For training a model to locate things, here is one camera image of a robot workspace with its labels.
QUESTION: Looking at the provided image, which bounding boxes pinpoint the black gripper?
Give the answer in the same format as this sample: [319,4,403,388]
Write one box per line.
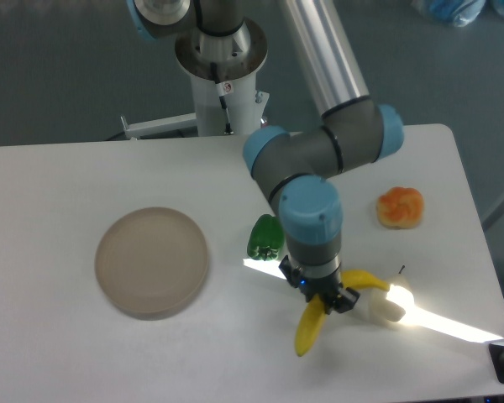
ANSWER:
[278,256,360,314]

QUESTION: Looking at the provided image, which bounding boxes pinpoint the yellow banana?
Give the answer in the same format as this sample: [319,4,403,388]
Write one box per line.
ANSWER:
[294,270,387,357]

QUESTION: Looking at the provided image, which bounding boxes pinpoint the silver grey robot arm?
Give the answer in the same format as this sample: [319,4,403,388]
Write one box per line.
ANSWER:
[125,1,404,313]

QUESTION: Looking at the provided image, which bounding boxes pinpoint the white pear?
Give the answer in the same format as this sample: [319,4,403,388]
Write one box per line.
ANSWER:
[367,264,415,326]

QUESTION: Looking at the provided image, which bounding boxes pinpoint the green bell pepper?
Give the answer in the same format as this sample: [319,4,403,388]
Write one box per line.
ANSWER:
[247,214,285,261]

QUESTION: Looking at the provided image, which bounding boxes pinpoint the orange bread roll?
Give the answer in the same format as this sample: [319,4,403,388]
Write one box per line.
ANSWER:
[376,186,425,229]

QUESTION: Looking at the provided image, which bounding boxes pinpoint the round beige plate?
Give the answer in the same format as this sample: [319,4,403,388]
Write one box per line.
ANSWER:
[94,207,209,320]

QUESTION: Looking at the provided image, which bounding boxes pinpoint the grey table leg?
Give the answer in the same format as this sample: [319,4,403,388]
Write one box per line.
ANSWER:
[480,192,504,232]

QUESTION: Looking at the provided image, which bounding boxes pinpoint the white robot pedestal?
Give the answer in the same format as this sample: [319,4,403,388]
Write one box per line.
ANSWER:
[190,72,270,137]

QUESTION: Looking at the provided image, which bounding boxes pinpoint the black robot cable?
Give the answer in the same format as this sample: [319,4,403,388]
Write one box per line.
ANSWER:
[209,62,235,135]

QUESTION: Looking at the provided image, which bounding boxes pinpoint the white metal base frame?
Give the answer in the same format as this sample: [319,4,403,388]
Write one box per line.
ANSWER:
[121,113,267,139]

